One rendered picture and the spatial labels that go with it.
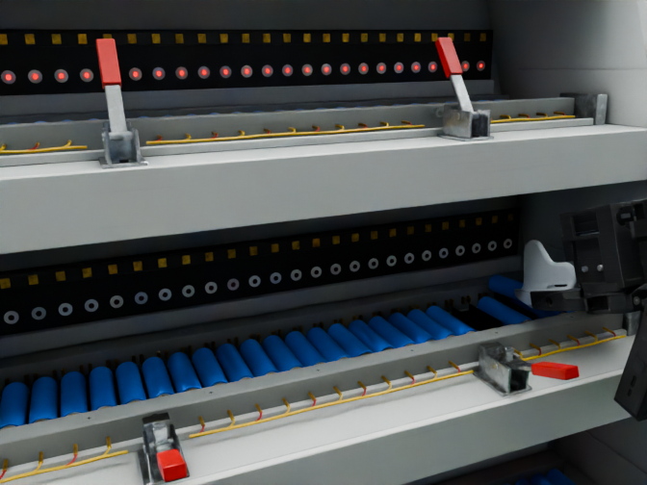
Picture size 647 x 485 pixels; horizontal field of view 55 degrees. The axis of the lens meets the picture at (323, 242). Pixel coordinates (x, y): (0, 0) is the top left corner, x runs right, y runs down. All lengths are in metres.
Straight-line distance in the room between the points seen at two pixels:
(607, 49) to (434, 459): 0.41
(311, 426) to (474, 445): 0.13
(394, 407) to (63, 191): 0.28
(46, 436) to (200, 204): 0.18
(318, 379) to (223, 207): 0.15
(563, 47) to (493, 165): 0.23
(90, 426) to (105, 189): 0.16
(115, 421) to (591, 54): 0.53
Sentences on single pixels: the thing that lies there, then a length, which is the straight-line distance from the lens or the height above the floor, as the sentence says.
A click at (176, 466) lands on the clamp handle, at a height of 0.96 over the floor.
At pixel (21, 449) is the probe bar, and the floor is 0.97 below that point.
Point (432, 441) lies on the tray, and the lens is 0.48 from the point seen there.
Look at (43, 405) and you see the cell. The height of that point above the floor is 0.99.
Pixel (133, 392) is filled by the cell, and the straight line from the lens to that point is 0.49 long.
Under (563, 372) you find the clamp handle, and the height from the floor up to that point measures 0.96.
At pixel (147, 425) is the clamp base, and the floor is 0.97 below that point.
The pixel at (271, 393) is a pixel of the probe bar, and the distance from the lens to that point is 0.47.
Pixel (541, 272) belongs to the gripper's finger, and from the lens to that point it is 0.57.
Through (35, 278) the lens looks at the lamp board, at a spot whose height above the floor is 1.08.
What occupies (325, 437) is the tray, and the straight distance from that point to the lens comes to 0.45.
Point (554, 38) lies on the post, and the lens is 0.72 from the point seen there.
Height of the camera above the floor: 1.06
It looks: 2 degrees up
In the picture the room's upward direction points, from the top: 8 degrees counter-clockwise
